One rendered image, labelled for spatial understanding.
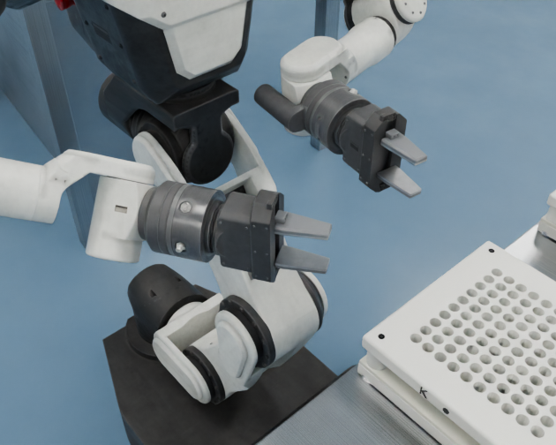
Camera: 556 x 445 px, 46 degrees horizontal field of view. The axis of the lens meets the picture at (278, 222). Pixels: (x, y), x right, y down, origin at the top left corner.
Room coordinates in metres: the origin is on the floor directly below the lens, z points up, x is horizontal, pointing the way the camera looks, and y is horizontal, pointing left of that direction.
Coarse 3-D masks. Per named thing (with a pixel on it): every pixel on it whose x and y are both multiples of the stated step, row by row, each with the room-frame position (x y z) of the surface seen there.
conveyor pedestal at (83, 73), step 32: (0, 32) 2.32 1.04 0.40; (64, 32) 1.82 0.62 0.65; (0, 64) 2.47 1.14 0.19; (64, 64) 1.81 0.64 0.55; (96, 64) 1.86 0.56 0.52; (32, 96) 2.14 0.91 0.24; (96, 96) 1.85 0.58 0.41; (32, 128) 2.27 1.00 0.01; (96, 128) 1.84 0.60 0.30; (128, 160) 1.89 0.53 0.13
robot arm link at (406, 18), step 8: (344, 0) 1.13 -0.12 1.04; (392, 0) 1.05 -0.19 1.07; (400, 0) 1.04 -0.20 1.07; (408, 0) 1.05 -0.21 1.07; (416, 0) 1.07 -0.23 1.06; (424, 0) 1.08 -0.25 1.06; (344, 8) 1.12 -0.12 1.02; (392, 8) 1.05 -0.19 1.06; (400, 8) 1.04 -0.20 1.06; (408, 8) 1.04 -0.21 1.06; (416, 8) 1.06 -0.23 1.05; (424, 8) 1.07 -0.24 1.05; (344, 16) 1.11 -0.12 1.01; (400, 16) 1.04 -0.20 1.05; (408, 16) 1.04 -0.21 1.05; (416, 16) 1.05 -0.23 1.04; (408, 24) 1.05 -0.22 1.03
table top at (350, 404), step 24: (528, 240) 0.72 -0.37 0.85; (552, 240) 0.72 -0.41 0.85; (528, 264) 0.67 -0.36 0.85; (552, 264) 0.67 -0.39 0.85; (336, 384) 0.46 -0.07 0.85; (360, 384) 0.46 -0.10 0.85; (312, 408) 0.43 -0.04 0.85; (336, 408) 0.43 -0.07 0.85; (360, 408) 0.43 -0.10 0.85; (384, 408) 0.43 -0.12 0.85; (288, 432) 0.40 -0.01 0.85; (312, 432) 0.40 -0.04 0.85; (336, 432) 0.40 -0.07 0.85; (360, 432) 0.40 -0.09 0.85; (384, 432) 0.40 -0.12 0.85; (408, 432) 0.40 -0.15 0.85
